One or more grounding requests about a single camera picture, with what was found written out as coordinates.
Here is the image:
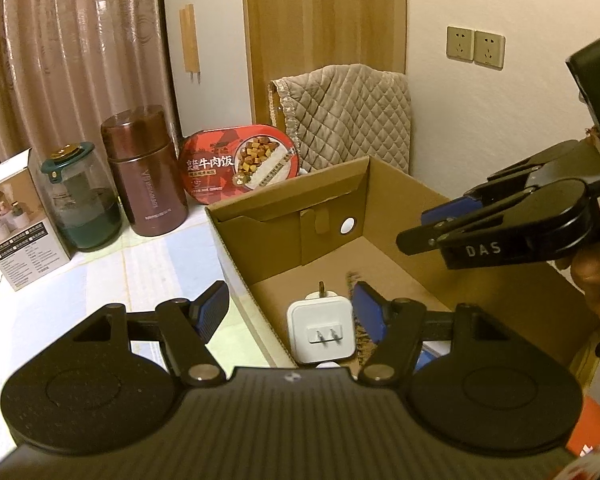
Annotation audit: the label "green glass jar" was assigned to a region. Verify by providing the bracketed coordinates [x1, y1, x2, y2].
[41, 141, 122, 252]

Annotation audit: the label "brown curtain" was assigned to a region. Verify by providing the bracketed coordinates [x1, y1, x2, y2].
[0, 0, 181, 162]

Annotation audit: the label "wooden sticks on wall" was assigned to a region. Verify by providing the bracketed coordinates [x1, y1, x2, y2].
[178, 3, 200, 79]

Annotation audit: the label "brown cardboard box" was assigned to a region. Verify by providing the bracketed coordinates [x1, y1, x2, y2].
[207, 157, 600, 382]

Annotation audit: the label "checkered table cloth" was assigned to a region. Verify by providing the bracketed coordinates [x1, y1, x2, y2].
[0, 199, 301, 451]

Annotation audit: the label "wooden door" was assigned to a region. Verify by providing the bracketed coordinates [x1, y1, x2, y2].
[244, 0, 407, 124]

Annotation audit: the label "brown metal thermos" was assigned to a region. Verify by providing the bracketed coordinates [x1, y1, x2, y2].
[100, 105, 188, 236]

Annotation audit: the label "red instant rice box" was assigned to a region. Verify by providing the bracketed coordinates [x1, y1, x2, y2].
[178, 125, 300, 205]

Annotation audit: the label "white product box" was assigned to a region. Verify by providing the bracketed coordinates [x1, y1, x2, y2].
[0, 150, 70, 290]

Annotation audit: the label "beige quilted chair cover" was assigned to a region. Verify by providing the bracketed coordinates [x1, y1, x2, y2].
[268, 64, 412, 172]

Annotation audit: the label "white power plug adapter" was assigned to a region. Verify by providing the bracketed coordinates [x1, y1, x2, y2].
[287, 282, 355, 364]

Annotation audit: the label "wall power sockets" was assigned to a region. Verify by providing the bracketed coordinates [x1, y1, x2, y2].
[446, 26, 506, 70]

